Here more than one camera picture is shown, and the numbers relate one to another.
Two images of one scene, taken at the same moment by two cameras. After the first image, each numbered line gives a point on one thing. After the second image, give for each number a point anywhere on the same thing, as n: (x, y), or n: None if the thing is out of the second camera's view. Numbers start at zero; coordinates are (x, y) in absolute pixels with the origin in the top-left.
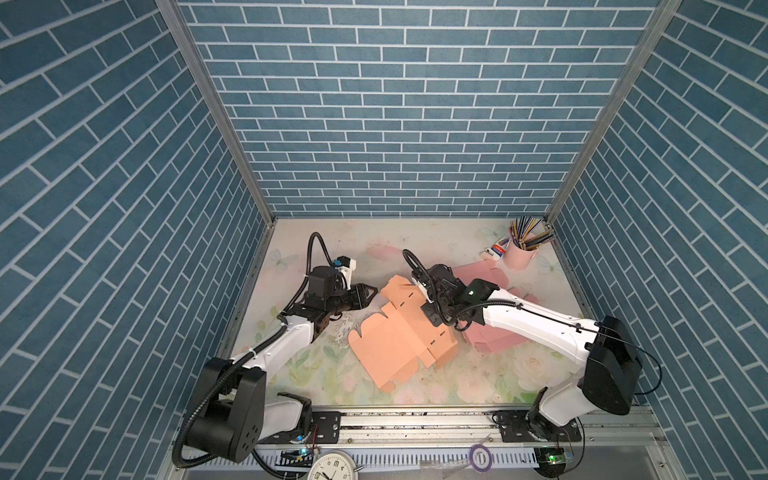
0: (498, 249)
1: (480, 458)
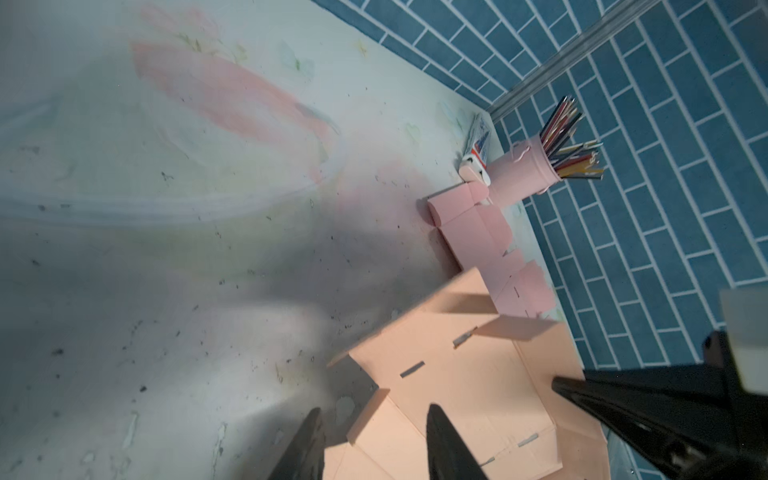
0: (473, 166)
1: None
